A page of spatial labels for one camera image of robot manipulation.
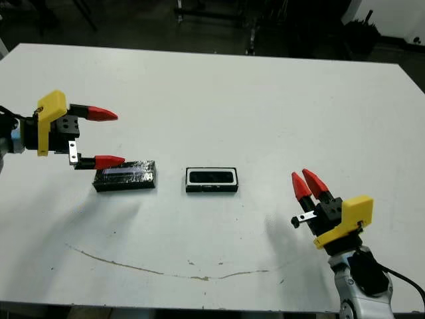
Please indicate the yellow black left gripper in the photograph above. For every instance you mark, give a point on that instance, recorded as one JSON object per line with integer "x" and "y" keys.
{"x": 44, "y": 129}

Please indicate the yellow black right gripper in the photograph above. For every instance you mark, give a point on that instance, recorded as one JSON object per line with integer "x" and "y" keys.
{"x": 357, "y": 212}

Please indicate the black camera box lid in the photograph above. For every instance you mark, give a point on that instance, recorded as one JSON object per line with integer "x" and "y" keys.
{"x": 126, "y": 179}

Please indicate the black box base white lining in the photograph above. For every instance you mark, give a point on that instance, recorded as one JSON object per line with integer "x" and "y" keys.
{"x": 212, "y": 188}

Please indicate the black slanted chair leg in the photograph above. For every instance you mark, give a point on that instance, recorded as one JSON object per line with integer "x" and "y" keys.
{"x": 85, "y": 15}

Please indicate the white desk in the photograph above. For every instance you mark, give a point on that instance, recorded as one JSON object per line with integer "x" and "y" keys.
{"x": 2, "y": 50}

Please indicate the silver metal pole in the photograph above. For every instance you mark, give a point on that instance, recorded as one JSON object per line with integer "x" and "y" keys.
{"x": 251, "y": 41}

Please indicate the black bushy plant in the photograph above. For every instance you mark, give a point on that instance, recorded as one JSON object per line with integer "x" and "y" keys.
{"x": 362, "y": 31}

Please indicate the black metal rack frame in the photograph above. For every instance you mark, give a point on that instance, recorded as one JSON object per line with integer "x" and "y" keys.
{"x": 209, "y": 13}

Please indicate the small black wall object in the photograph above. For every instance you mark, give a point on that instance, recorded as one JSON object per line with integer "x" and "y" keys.
{"x": 416, "y": 37}

